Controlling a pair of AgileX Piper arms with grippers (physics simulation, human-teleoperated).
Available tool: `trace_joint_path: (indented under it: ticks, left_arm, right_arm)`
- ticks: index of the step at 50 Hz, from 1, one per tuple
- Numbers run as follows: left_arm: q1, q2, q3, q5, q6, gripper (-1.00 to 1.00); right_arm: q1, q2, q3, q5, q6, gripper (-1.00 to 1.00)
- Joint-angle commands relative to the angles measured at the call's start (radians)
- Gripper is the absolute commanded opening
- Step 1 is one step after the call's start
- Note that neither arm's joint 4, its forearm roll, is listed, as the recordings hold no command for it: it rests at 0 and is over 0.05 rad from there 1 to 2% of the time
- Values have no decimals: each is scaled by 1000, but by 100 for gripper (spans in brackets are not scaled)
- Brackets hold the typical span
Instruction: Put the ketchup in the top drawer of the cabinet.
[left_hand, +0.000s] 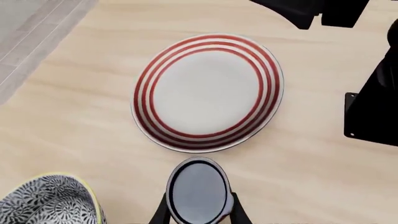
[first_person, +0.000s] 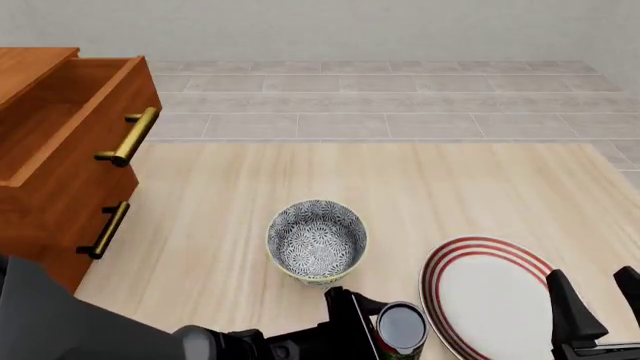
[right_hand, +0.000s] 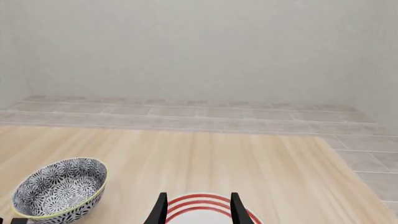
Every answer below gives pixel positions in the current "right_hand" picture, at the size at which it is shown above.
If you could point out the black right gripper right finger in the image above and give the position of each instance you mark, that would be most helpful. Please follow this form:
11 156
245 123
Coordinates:
239 213

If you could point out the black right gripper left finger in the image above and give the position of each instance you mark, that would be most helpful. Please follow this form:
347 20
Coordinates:
158 213

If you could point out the white plate with red rings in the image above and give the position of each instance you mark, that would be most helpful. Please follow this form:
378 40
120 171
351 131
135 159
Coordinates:
199 210

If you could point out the black and white patterned bowl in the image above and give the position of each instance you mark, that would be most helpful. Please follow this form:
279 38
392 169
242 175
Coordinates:
60 190

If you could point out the flat black stove plate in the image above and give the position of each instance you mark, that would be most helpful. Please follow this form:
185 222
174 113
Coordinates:
18 221

